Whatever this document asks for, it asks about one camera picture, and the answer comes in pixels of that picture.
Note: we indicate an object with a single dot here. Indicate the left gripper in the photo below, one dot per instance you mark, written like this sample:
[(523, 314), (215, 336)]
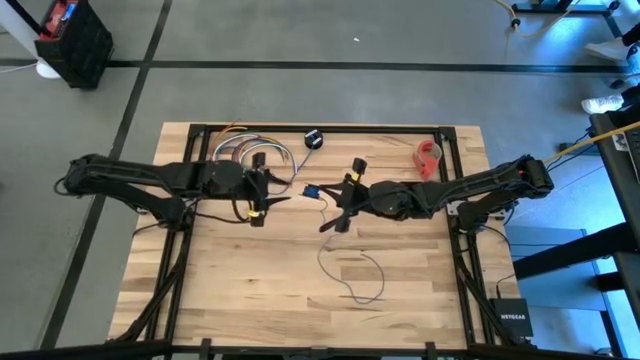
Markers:
[(256, 192)]

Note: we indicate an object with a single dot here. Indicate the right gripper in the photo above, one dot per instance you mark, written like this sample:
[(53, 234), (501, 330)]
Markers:
[(356, 197)]

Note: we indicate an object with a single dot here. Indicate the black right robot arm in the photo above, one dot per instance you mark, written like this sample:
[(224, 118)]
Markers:
[(475, 187)]

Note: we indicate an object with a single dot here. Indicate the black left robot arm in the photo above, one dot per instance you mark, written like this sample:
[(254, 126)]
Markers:
[(150, 177)]

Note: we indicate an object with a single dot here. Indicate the red tape dispenser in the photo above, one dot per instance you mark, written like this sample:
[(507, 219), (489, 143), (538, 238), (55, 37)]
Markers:
[(425, 157)]

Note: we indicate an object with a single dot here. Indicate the black equipment case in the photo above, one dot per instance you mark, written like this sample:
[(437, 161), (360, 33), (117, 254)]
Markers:
[(85, 55)]

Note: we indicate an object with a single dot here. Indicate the black diagonal beam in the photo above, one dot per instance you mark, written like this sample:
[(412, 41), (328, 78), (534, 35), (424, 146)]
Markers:
[(575, 250)]

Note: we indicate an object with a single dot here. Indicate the white stand foot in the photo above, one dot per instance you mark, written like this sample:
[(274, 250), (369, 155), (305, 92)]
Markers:
[(47, 71)]

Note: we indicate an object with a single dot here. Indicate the red device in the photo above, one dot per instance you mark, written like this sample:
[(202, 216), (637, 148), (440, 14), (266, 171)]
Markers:
[(55, 20)]

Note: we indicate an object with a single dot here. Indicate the black desk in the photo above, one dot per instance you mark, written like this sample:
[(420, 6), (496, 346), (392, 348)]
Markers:
[(617, 200)]

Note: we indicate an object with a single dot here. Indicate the person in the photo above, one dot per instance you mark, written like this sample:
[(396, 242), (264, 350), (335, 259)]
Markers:
[(602, 104)]

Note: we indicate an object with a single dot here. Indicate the white sticker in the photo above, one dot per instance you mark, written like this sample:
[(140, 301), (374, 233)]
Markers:
[(620, 142)]

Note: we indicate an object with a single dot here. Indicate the black keyboard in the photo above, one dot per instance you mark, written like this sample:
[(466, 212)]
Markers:
[(635, 160)]

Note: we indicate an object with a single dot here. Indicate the black aluminium table frame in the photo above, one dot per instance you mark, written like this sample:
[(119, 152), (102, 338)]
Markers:
[(320, 129)]

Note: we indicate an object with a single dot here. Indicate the black network switch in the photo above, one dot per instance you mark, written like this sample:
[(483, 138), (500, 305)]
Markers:
[(510, 317)]

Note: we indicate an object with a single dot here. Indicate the black desk frame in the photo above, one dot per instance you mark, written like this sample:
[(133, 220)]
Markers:
[(560, 7)]

